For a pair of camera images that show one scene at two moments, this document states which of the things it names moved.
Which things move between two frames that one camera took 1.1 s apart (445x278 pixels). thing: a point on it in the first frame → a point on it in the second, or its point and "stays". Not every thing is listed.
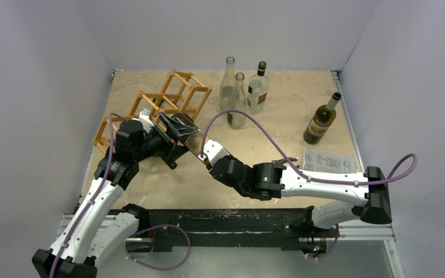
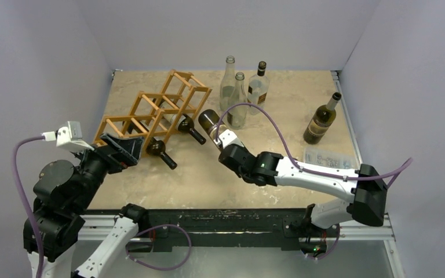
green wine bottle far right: (323, 119) stays
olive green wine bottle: (194, 141) → (212, 122)
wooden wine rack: (183, 94) stays
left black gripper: (175, 128) → (127, 147)
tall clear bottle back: (228, 83) stays
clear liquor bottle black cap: (258, 90) stays
